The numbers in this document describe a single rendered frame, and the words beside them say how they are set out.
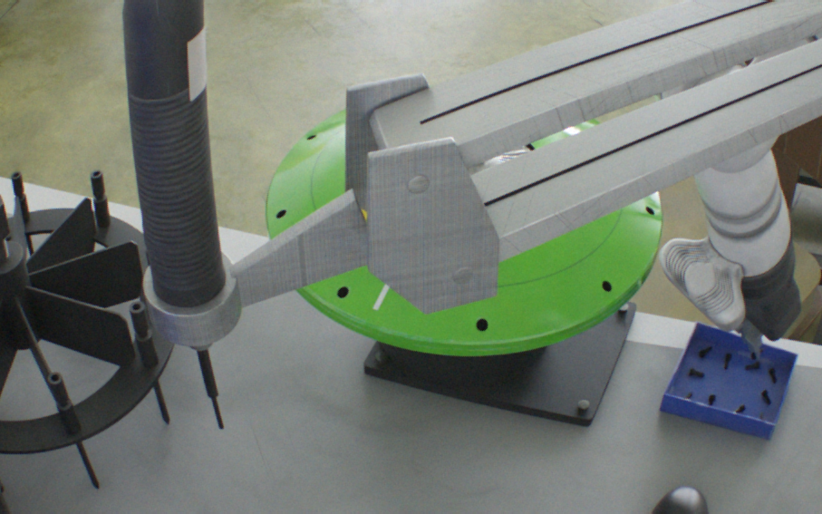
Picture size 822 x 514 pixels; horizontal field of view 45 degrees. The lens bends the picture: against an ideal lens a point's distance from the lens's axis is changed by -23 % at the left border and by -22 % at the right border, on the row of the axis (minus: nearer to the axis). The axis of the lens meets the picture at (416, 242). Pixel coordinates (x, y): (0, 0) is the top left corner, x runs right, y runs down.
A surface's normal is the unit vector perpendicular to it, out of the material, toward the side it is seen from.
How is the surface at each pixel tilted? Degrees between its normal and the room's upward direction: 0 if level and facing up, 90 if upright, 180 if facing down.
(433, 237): 90
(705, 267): 24
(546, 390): 0
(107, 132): 0
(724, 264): 32
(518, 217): 19
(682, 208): 0
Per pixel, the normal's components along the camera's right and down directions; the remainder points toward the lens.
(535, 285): 0.11, -0.46
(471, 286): 0.22, 0.63
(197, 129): 0.88, 0.30
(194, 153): 0.72, 0.44
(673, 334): 0.00, -0.76
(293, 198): -0.41, -0.66
